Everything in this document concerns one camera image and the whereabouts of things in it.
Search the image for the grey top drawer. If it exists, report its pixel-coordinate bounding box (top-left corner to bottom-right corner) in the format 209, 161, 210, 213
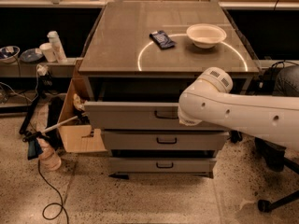
84, 102, 227, 131

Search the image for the grey drawer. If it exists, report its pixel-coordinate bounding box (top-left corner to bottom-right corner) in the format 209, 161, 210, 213
109, 158, 217, 174
84, 102, 227, 131
102, 131, 228, 150

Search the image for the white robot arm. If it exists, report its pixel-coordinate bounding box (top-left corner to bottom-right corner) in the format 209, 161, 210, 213
178, 67, 299, 151

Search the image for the grey drawer cabinet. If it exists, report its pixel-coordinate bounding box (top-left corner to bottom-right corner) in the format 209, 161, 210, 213
78, 1, 258, 178

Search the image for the grey middle drawer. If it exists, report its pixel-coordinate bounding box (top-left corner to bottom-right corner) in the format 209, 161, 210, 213
102, 131, 228, 150

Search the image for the grey bottom drawer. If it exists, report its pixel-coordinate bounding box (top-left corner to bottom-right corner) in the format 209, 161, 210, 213
109, 158, 217, 174

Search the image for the dark blue snack packet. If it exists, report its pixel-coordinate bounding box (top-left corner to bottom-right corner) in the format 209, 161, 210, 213
149, 30, 176, 49

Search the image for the crumpled paper in box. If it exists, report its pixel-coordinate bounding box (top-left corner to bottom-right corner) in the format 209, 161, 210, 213
73, 93, 85, 111

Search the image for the cardboard box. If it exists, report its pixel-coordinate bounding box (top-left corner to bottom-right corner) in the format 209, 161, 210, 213
58, 59, 107, 153

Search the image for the white tall bottle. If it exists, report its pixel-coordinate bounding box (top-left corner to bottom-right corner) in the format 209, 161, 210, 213
47, 31, 67, 63

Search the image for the clear plastic bottle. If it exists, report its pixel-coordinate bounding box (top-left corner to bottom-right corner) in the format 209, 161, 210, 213
37, 138, 62, 171

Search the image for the black tripod leg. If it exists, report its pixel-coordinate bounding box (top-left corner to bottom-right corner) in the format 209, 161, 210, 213
19, 92, 41, 134

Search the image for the white paper cup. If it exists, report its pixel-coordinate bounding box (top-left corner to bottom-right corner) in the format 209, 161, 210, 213
39, 43, 56, 63

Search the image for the blue plate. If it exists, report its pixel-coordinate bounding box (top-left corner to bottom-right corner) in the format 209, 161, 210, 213
20, 48, 44, 63

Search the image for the person leg in jeans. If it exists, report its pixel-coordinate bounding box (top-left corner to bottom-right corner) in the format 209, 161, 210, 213
255, 65, 299, 172

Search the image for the black chair base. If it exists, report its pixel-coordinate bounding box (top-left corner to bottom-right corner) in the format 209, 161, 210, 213
257, 156, 299, 213

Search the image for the blue white bowl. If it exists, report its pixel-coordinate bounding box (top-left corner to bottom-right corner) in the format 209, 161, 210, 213
0, 46, 20, 63

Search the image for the blue handled tool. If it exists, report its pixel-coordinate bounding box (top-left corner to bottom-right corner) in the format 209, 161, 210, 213
22, 131, 49, 160

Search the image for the black cable on floor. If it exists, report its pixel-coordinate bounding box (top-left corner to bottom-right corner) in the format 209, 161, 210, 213
36, 159, 70, 224

